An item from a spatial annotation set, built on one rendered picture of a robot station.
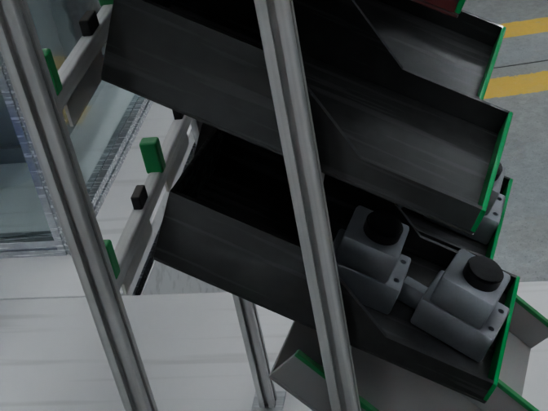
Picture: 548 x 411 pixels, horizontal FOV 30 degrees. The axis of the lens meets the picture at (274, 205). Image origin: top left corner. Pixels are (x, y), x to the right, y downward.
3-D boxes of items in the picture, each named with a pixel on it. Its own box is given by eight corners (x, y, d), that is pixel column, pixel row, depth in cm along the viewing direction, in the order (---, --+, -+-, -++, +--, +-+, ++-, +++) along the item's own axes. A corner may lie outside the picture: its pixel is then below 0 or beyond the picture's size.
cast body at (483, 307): (497, 332, 84) (532, 274, 79) (479, 364, 81) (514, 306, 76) (407, 280, 86) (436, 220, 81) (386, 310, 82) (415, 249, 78)
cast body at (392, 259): (400, 282, 85) (429, 222, 81) (388, 316, 82) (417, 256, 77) (307, 242, 86) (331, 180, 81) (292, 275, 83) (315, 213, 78)
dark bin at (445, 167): (501, 136, 79) (541, 59, 74) (473, 236, 69) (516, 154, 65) (172, 2, 82) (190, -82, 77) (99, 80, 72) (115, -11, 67)
